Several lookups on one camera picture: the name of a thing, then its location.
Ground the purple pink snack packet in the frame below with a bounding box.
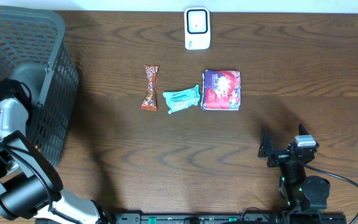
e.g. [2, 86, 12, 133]
[201, 70, 241, 111]

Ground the grey plastic basket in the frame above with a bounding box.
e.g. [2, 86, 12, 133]
[0, 6, 79, 166]

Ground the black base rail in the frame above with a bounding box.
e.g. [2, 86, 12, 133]
[114, 212, 347, 224]

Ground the green snack packet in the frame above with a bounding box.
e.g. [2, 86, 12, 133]
[163, 85, 201, 114]

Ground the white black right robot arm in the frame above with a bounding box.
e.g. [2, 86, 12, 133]
[258, 125, 331, 213]

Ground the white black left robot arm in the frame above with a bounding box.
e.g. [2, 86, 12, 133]
[0, 79, 272, 224]

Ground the orange candy wrapper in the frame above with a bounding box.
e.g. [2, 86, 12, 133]
[141, 65, 159, 111]

